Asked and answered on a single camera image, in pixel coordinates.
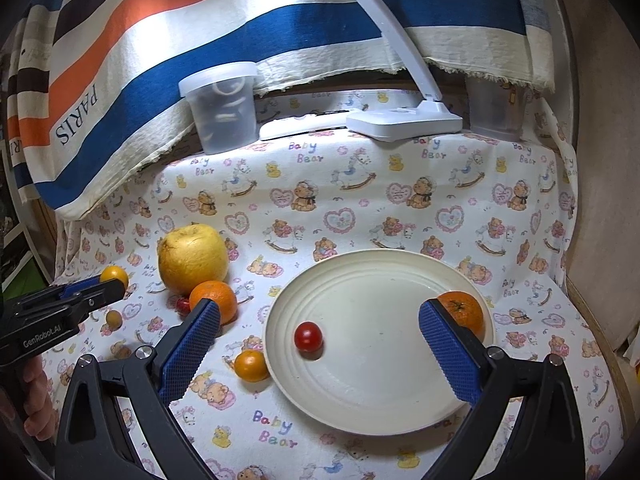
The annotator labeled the yellow round tomato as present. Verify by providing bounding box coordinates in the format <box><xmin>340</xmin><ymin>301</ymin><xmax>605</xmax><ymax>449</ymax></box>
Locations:
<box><xmin>100</xmin><ymin>266</ymin><xmax>129</xmax><ymax>288</ymax></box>

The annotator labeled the orange beside pomelo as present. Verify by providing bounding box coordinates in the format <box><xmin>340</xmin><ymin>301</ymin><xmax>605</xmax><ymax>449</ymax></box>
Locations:
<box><xmin>189</xmin><ymin>281</ymin><xmax>239</xmax><ymax>325</ymax></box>

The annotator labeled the baby bear print cloth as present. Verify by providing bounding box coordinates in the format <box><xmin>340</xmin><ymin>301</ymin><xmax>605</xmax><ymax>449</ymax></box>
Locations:
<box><xmin>43</xmin><ymin>100</ymin><xmax>623</xmax><ymax>479</ymax></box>

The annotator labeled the striped Paris towel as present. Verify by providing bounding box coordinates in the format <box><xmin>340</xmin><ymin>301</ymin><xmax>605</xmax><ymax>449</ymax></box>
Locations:
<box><xmin>1</xmin><ymin>0</ymin><xmax>554</xmax><ymax>220</ymax></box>

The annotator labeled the cream round plate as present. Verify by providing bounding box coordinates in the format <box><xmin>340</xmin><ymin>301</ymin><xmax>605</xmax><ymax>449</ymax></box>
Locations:
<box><xmin>262</xmin><ymin>249</ymin><xmax>483</xmax><ymax>437</ymax></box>

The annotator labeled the clear lidded plastic container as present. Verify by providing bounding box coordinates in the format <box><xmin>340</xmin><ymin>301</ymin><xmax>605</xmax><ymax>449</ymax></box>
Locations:
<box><xmin>178</xmin><ymin>62</ymin><xmax>258</xmax><ymax>155</ymax></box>

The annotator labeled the white desk lamp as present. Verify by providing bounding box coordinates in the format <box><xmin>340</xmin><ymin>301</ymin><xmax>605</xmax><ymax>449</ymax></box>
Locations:
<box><xmin>345</xmin><ymin>0</ymin><xmax>463</xmax><ymax>143</ymax></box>

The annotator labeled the dark red small fruit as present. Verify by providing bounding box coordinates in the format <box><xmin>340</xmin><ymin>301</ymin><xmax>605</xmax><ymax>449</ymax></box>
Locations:
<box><xmin>175</xmin><ymin>297</ymin><xmax>191</xmax><ymax>318</ymax></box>

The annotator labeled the person's left hand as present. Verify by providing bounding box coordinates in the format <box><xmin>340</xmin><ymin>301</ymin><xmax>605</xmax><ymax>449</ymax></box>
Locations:
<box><xmin>21</xmin><ymin>356</ymin><xmax>58</xmax><ymax>441</ymax></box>

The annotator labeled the large yellow pomelo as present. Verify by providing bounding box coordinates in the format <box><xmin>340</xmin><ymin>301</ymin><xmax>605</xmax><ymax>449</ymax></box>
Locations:
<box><xmin>157</xmin><ymin>223</ymin><xmax>230</xmax><ymax>295</ymax></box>

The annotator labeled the red cherry tomato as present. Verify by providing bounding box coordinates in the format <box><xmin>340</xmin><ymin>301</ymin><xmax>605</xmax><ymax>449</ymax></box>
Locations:
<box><xmin>294</xmin><ymin>322</ymin><xmax>323</xmax><ymax>353</ymax></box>

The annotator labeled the small orange kumquat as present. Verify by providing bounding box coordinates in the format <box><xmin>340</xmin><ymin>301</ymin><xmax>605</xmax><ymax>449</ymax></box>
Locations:
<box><xmin>233</xmin><ymin>350</ymin><xmax>269</xmax><ymax>382</ymax></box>

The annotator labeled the orange mandarin with stem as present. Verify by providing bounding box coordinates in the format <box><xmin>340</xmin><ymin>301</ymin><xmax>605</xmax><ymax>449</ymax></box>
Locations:
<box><xmin>437</xmin><ymin>292</ymin><xmax>485</xmax><ymax>340</ymax></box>

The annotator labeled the brown longan fruit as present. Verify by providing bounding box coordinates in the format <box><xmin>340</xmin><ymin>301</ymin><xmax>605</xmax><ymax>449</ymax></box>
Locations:
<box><xmin>105</xmin><ymin>310</ymin><xmax>122</xmax><ymax>332</ymax></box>

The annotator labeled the wooden chair back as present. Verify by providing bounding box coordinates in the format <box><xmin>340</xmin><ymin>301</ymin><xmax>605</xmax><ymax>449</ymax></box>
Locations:
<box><xmin>541</xmin><ymin>0</ymin><xmax>640</xmax><ymax>411</ymax></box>

